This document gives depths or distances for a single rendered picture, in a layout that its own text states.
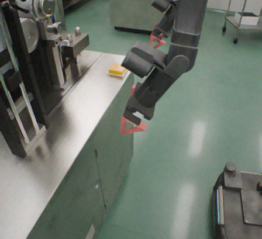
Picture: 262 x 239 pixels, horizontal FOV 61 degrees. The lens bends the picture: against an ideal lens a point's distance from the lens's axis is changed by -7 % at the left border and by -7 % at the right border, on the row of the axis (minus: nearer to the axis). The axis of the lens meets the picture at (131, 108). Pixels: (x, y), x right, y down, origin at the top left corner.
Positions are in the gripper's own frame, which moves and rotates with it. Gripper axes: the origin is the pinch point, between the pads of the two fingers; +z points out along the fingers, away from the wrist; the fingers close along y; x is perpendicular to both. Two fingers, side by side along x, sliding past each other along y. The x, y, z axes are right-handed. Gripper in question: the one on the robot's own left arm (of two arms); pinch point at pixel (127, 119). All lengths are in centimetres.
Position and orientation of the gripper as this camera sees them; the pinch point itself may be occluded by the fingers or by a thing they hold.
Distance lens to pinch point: 66.2
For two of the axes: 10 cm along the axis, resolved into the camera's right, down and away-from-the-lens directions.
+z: -4.8, 6.0, 6.4
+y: -2.0, 6.3, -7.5
